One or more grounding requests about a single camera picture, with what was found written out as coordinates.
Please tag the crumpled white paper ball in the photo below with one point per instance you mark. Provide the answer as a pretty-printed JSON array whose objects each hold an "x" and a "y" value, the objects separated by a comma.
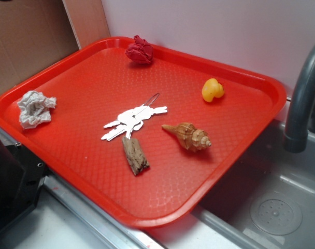
[{"x": 35, "y": 109}]

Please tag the grey plastic sink basin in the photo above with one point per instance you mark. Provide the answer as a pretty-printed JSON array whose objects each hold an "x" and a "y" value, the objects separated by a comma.
[{"x": 267, "y": 198}]

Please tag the red plastic tray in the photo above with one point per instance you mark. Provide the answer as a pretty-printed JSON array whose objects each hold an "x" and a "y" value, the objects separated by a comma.
[{"x": 94, "y": 85}]

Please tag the brown conch seashell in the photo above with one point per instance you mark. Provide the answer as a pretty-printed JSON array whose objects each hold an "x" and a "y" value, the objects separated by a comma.
[{"x": 189, "y": 137}]

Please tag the light wooden board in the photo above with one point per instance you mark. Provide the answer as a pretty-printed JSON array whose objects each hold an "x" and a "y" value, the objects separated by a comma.
[{"x": 87, "y": 20}]

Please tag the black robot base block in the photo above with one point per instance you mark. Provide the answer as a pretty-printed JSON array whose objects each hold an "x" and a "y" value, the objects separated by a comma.
[{"x": 21, "y": 177}]

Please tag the small driftwood piece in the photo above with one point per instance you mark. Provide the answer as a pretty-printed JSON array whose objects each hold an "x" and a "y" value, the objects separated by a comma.
[{"x": 135, "y": 155}]

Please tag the grey faucet spout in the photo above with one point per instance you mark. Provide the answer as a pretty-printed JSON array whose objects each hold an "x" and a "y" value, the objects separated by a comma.
[{"x": 301, "y": 114}]

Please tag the brown cardboard panel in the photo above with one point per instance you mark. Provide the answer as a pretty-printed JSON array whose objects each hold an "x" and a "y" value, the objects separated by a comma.
[{"x": 33, "y": 36}]

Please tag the yellow rubber duck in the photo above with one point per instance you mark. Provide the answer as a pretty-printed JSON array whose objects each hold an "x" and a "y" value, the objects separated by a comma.
[{"x": 212, "y": 89}]

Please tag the crumpled red paper ball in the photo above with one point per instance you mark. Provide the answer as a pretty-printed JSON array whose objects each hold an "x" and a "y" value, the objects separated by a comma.
[{"x": 140, "y": 51}]

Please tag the silver key bunch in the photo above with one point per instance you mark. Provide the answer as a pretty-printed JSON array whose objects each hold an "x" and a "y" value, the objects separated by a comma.
[{"x": 133, "y": 119}]

